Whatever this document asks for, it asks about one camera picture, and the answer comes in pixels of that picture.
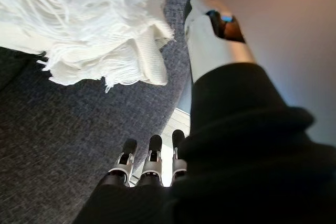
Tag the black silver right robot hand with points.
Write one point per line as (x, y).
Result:
(249, 155)

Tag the white fringed cushion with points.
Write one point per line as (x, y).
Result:
(78, 24)

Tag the grey fabric armchair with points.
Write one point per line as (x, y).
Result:
(65, 142)

